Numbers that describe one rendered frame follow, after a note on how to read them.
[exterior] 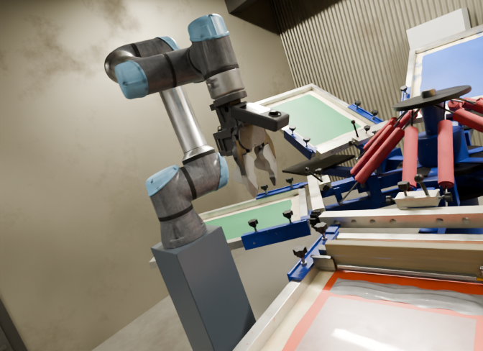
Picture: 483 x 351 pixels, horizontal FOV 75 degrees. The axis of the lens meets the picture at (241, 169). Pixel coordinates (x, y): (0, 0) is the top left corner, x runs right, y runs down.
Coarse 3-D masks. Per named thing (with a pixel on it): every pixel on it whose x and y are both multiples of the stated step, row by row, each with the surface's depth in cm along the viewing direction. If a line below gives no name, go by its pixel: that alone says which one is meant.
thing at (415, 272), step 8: (344, 264) 95; (352, 264) 94; (384, 272) 87; (392, 272) 85; (400, 272) 84; (408, 272) 82; (416, 272) 81; (424, 272) 80; (432, 272) 79; (440, 272) 78; (448, 272) 77; (472, 280) 73
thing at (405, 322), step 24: (432, 288) 79; (456, 288) 77; (480, 288) 74; (408, 312) 74; (432, 312) 72; (456, 312) 70; (384, 336) 70; (408, 336) 68; (432, 336) 66; (456, 336) 64; (480, 336) 63
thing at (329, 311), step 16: (336, 272) 100; (352, 272) 97; (320, 304) 87; (336, 304) 85; (352, 304) 83; (368, 304) 81; (384, 304) 80; (304, 320) 83; (320, 320) 82; (336, 320) 80; (352, 320) 78; (368, 320) 76; (384, 320) 75; (304, 336) 78; (320, 336) 76; (336, 336) 75; (352, 336) 73; (368, 336) 72
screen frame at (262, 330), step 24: (360, 240) 108; (384, 240) 103; (408, 240) 98; (432, 240) 93; (456, 240) 89; (480, 240) 86; (288, 288) 93; (264, 312) 86; (288, 312) 88; (264, 336) 80
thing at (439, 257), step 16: (336, 240) 97; (336, 256) 96; (352, 256) 93; (368, 256) 90; (384, 256) 87; (400, 256) 84; (416, 256) 81; (432, 256) 78; (448, 256) 76; (464, 256) 74; (480, 256) 72; (464, 272) 75; (480, 272) 73
